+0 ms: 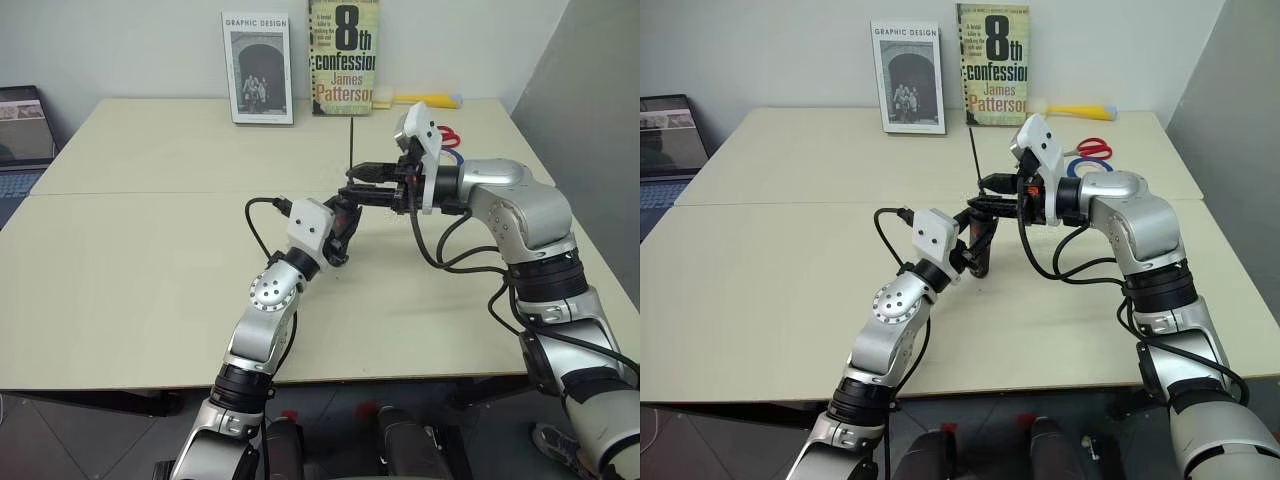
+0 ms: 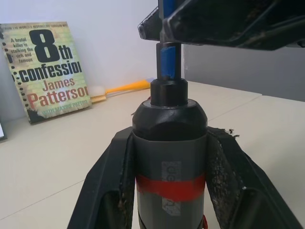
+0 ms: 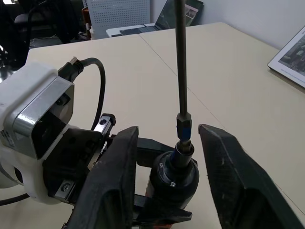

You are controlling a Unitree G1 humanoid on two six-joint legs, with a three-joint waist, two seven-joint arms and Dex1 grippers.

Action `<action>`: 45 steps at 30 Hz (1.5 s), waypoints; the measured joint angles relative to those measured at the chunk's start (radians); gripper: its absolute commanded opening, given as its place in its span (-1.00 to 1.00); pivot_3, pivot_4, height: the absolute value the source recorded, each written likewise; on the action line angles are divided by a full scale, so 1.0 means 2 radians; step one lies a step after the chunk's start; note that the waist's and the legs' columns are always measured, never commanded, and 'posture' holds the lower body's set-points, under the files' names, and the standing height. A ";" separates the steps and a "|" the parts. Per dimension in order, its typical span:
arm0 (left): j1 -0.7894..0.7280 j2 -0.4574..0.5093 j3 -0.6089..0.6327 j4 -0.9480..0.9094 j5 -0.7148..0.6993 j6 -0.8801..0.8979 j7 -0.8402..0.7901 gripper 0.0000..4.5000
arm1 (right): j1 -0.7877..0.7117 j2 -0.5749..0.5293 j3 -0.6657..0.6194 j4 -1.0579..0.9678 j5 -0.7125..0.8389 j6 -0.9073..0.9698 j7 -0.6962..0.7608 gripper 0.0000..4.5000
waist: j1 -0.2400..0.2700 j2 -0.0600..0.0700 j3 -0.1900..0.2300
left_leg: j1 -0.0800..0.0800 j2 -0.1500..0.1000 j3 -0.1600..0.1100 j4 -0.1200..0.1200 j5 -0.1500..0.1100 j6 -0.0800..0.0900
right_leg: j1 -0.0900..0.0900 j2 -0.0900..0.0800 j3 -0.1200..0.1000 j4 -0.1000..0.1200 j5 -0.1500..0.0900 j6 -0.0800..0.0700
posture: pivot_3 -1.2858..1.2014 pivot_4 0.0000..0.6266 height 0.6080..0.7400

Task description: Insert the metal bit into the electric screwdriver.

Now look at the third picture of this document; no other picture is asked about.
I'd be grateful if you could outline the silver open laptop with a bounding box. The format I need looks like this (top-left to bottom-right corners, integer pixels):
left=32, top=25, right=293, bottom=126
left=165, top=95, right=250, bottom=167
left=106, top=0, right=204, bottom=38

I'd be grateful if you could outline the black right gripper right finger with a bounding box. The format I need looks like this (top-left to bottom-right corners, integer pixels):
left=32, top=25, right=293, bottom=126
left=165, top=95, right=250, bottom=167
left=198, top=124, right=305, bottom=229

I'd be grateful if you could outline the red upright object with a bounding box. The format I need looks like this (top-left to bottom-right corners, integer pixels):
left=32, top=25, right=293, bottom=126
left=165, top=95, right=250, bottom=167
left=81, top=6, right=93, bottom=40

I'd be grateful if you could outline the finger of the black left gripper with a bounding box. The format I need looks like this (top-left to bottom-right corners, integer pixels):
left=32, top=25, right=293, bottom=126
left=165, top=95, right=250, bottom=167
left=136, top=137, right=177, bottom=168
left=132, top=194, right=193, bottom=224

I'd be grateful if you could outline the printed booklet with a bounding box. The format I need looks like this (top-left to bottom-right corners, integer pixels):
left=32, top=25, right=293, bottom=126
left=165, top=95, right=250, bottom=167
left=267, top=25, right=305, bottom=89

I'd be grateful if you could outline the black office chair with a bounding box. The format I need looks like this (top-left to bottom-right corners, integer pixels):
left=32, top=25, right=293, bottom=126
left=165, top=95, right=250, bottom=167
left=13, top=0, right=81, bottom=45
left=0, top=0, right=31, bottom=70

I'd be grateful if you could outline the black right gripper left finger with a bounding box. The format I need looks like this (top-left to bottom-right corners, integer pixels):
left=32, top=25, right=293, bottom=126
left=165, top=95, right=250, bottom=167
left=66, top=125, right=140, bottom=229

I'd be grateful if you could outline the white perforated panel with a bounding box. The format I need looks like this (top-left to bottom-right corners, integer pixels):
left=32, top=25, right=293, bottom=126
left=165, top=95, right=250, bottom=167
left=85, top=0, right=153, bottom=39

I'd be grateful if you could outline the grey electric screwdriver red band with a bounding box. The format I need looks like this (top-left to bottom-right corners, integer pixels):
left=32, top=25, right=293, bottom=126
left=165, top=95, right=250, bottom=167
left=145, top=142, right=200, bottom=229

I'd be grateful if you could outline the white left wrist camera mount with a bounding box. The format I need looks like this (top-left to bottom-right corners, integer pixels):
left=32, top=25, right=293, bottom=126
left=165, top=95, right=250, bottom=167
left=0, top=62, right=76, bottom=206

